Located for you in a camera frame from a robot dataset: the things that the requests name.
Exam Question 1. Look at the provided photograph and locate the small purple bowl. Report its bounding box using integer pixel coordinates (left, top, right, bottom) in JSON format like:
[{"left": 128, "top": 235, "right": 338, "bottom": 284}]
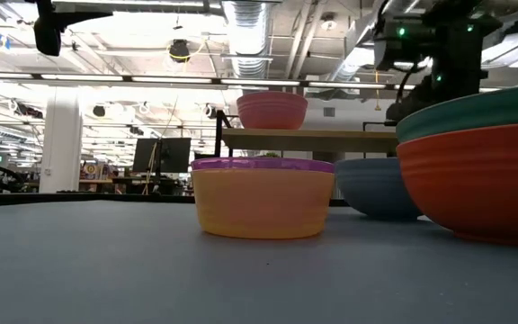
[{"left": 190, "top": 157, "right": 335, "bottom": 175}]

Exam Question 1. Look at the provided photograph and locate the small yellow bowl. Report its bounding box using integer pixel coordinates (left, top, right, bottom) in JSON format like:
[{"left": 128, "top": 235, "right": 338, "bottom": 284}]
[{"left": 191, "top": 168, "right": 335, "bottom": 240}]

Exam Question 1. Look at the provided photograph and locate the large blue bowl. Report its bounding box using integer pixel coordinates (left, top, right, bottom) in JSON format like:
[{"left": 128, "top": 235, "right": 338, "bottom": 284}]
[{"left": 334, "top": 157, "right": 424, "bottom": 221}]

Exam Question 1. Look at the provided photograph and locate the large red-orange bowl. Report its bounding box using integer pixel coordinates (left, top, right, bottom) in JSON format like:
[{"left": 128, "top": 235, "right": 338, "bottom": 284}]
[{"left": 396, "top": 121, "right": 518, "bottom": 248}]

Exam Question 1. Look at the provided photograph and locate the large teal green bowl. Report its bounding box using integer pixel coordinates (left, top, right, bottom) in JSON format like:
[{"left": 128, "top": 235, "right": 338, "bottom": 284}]
[{"left": 395, "top": 84, "right": 518, "bottom": 144}]

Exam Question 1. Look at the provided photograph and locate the large pink bowl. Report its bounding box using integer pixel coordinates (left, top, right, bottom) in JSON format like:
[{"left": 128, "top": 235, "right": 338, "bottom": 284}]
[{"left": 236, "top": 91, "right": 309, "bottom": 131}]

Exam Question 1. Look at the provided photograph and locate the dark computer monitor on stand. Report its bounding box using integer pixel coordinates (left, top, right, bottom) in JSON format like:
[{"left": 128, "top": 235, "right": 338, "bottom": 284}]
[{"left": 131, "top": 137, "right": 192, "bottom": 175}]

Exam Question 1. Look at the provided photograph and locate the long ceiling light bar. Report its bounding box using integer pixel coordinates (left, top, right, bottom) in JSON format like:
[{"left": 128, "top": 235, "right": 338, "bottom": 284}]
[{"left": 0, "top": 70, "right": 415, "bottom": 91}]

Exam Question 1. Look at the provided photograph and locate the round black ceiling device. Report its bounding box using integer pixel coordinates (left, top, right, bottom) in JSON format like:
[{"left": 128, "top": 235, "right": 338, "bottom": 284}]
[{"left": 168, "top": 39, "right": 192, "bottom": 63}]

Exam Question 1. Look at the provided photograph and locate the colourful printed box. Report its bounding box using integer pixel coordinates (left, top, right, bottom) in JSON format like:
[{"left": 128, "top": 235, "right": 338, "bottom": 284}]
[{"left": 82, "top": 162, "right": 103, "bottom": 181}]

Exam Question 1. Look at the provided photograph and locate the white building column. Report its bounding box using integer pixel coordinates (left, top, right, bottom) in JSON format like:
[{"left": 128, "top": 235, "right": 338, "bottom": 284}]
[{"left": 38, "top": 87, "right": 84, "bottom": 194}]

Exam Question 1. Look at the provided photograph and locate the wooden shelf with black frame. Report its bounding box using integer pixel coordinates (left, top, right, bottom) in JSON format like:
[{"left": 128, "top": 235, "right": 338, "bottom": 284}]
[{"left": 213, "top": 109, "right": 400, "bottom": 159}]

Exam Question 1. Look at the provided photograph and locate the ribbed silver ceiling duct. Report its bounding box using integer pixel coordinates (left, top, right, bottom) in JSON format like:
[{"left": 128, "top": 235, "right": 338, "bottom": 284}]
[{"left": 221, "top": 0, "right": 272, "bottom": 81}]

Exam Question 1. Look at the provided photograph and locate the smooth silver ceiling duct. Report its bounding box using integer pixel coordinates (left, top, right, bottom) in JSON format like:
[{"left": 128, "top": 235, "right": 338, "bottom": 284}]
[{"left": 328, "top": 17, "right": 377, "bottom": 85}]

